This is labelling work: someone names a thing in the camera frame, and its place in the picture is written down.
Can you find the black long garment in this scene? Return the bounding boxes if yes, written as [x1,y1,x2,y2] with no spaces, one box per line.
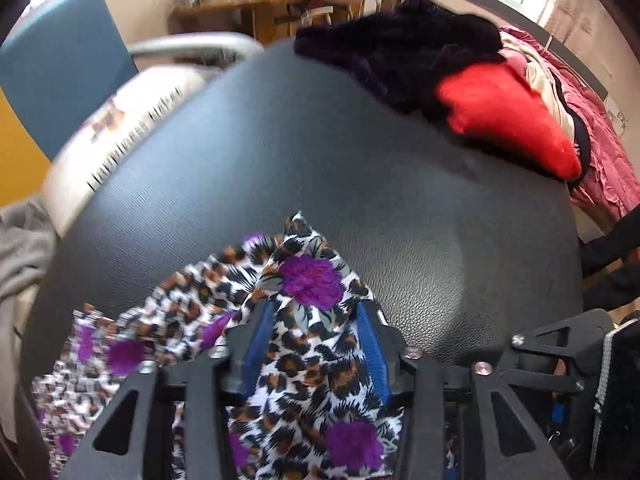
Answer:
[567,107,593,181]

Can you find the white printed pillow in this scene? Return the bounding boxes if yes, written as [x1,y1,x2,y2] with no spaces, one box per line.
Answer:
[42,66,226,238]

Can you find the wooden chair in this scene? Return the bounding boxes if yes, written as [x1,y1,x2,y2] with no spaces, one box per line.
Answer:
[287,0,376,28]

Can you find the cream garment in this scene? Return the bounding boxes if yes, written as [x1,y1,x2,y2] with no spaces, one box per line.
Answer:
[500,30,581,141]

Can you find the wooden side table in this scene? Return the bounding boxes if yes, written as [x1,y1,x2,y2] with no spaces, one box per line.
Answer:
[170,0,331,43]

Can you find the pink quilt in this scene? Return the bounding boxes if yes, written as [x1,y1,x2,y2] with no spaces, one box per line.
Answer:
[500,25,640,218]

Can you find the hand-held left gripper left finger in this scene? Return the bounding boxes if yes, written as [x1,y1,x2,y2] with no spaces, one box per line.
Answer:
[57,302,276,480]

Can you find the leopard print purple flowered garment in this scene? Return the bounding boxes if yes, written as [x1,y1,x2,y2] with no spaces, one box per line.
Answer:
[32,211,408,480]

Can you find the black velvet garment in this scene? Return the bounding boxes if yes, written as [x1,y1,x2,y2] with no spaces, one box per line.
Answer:
[294,0,506,116]

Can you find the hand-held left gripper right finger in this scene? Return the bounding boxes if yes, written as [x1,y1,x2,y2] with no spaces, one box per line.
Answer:
[356,300,571,480]

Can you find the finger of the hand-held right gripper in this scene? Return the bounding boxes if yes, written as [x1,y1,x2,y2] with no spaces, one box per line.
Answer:
[545,394,597,461]
[500,308,613,397]

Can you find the beige patterned curtain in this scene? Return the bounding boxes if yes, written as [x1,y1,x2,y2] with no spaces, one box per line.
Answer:
[537,0,640,111]

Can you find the dark cloth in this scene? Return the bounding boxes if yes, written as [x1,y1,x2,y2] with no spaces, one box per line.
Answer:
[580,217,640,311]

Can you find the grey yellow blue sofa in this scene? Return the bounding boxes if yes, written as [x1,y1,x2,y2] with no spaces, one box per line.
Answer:
[0,0,266,206]

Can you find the grey garment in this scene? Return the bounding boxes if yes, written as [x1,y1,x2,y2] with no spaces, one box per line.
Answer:
[0,199,58,461]

